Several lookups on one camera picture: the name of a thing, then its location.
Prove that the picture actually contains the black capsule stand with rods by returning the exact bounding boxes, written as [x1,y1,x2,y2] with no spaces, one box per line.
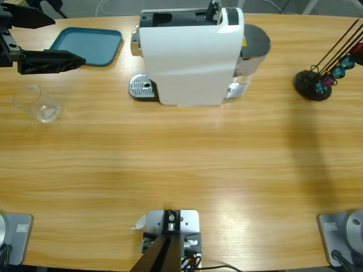
[294,19,363,101]

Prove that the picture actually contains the silver drip tray grate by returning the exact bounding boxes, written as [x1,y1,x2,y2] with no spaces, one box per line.
[129,73,157,100]

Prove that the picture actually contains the white capsule coffee machine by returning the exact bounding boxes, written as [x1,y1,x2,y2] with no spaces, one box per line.
[130,0,252,108]

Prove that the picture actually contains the black stand legs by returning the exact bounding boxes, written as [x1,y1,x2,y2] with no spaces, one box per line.
[27,0,69,20]

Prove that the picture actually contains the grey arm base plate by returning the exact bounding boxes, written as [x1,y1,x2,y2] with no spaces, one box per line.
[0,212,34,266]
[316,209,363,267]

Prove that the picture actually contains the black camera post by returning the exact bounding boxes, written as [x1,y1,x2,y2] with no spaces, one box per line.
[130,209,182,272]

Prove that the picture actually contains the white cable on floor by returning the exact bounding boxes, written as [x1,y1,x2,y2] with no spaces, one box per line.
[95,0,131,16]

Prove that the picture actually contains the grey metal leg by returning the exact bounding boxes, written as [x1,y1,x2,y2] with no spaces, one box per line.
[302,0,318,15]

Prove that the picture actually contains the black cable under mounting block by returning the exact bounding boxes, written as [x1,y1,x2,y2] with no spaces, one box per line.
[198,265,239,272]

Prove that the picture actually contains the teal plastic tray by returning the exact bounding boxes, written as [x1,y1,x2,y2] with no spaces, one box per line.
[46,27,123,67]

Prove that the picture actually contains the white mounting block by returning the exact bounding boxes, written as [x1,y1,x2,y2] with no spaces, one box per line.
[141,209,204,272]

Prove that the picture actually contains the purple coffee capsule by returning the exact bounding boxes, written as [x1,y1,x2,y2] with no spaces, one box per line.
[321,75,337,88]

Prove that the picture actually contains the white paper tag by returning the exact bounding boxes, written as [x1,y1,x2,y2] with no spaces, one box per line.
[130,214,147,230]

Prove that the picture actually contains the clear drinking glass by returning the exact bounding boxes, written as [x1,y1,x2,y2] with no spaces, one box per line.
[12,83,62,124]

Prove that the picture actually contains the grey water tank dark lid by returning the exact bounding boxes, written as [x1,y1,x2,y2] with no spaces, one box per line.
[234,24,272,86]

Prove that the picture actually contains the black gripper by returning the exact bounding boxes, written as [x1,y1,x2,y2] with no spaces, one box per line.
[0,3,87,75]

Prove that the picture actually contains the black cable at base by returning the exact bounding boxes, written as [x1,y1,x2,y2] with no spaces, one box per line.
[0,245,12,266]
[331,249,355,272]

